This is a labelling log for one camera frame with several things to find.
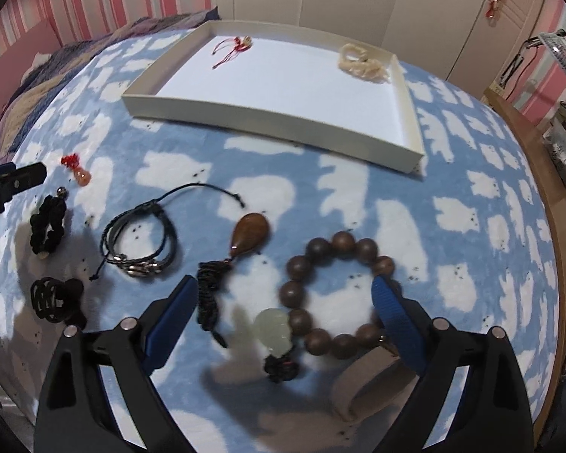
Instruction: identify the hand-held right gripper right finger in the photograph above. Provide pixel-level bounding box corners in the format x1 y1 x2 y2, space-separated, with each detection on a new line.
370 274 536 453

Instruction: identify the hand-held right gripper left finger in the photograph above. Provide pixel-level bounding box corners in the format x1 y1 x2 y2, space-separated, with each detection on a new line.
35 274 199 453

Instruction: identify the black knotted cord bracelet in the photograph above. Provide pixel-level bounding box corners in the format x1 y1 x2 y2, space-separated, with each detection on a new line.
29 187 69 258

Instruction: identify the red gourd pendant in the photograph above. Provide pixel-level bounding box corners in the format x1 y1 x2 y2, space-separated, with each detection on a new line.
60 153 93 186

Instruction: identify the black braided leather bracelet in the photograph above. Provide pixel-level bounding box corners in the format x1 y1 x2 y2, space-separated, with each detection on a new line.
89 182 246 283

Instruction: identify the brown wooden bead bracelet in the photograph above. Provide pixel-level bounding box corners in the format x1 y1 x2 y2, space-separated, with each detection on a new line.
279 230 398 360

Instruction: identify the black hair claw clip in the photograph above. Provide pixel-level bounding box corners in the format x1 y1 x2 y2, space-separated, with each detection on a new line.
30 277 88 327

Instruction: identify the brown teardrop pendant necklace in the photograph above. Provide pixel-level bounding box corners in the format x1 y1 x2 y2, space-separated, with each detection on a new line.
196 213 271 349

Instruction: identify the white shallow tray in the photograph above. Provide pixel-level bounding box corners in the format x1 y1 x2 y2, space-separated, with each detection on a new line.
122 20 426 176

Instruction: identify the striped purple quilt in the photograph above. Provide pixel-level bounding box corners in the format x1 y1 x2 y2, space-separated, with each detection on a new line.
0 7 218 167

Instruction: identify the blue blanket white bear print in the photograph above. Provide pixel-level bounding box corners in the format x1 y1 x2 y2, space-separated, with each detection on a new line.
0 28 566 453

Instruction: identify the wooden desk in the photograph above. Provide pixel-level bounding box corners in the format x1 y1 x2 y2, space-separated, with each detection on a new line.
482 84 566 439

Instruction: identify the silver clamp lamp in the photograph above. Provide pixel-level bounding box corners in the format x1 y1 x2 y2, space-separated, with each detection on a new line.
500 29 566 100

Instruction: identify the red string charm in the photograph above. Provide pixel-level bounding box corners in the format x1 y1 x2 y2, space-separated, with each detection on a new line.
212 35 254 69

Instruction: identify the white bead bracelet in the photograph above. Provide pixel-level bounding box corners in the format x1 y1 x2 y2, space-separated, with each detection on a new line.
336 43 391 86

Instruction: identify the red tassel on wardrobe handle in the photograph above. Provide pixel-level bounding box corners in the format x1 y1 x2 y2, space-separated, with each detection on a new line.
484 0 508 22

